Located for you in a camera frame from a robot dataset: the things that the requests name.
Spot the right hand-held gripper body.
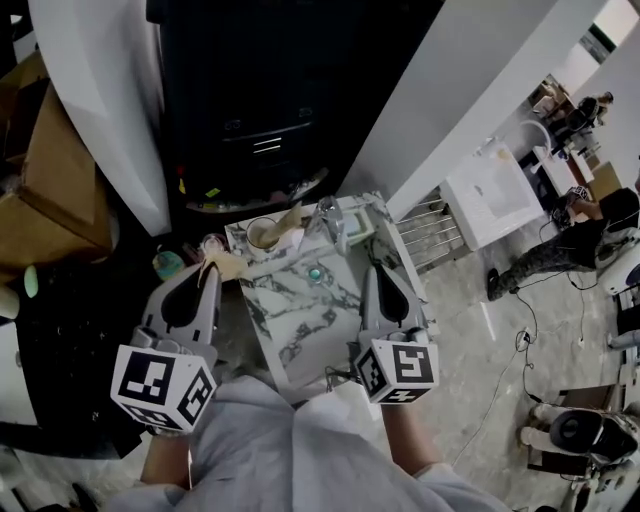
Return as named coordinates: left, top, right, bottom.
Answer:
left=348, top=325, right=441, bottom=405

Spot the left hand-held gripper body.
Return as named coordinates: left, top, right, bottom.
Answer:
left=109, top=324, right=220, bottom=434

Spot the tan paper piece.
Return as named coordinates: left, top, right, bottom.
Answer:
left=272, top=202, right=304, bottom=246
left=197, top=247, right=250, bottom=290

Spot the white cup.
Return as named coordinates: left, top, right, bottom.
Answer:
left=244, top=215, right=306, bottom=262

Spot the person's left forearm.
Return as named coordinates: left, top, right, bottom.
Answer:
left=139, top=432, right=194, bottom=489

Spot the person's right forearm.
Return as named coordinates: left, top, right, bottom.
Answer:
left=382, top=399, right=454, bottom=481

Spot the yellow and blue toy bottle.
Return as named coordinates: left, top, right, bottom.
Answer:
left=152, top=244, right=186, bottom=282

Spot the pink toy bottle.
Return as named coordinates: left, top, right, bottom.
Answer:
left=199, top=232, right=229, bottom=256

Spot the marble sink vanity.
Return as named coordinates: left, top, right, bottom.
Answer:
left=223, top=192, right=441, bottom=406

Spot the black counter cabinet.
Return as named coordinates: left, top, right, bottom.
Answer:
left=0, top=239, right=161, bottom=461

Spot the white and green soap dish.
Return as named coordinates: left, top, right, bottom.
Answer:
left=344, top=207, right=376, bottom=244

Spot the chrome rack stand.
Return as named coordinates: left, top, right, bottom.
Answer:
left=394, top=197, right=474, bottom=274

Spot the chrome faucet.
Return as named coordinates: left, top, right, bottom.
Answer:
left=312, top=195, right=351, bottom=256

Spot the white inset basin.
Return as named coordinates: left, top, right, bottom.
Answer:
left=0, top=322, right=39, bottom=426

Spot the white square sink basin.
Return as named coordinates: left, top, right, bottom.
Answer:
left=439, top=142, right=546, bottom=251

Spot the person's grey shirt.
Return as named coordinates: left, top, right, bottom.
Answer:
left=104, top=374, right=511, bottom=512

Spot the white plastic jug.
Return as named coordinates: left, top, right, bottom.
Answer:
left=0, top=284, right=21, bottom=319

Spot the large cardboard box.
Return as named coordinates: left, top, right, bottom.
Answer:
left=0, top=52, right=119, bottom=284

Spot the grey round backpack unit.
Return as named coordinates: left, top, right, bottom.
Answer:
left=548, top=408, right=609, bottom=455

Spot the white table with black legs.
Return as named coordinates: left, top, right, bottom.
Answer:
left=530, top=144, right=596, bottom=199

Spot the white round backpack unit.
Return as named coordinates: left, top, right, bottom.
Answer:
left=597, top=239, right=640, bottom=296

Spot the white curved faucet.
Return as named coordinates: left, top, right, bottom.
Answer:
left=517, top=119, right=554, bottom=174

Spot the tall black cabinet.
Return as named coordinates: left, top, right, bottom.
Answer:
left=147, top=0, right=446, bottom=211

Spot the white floor cable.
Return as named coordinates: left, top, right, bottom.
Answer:
left=449, top=347, right=524, bottom=466

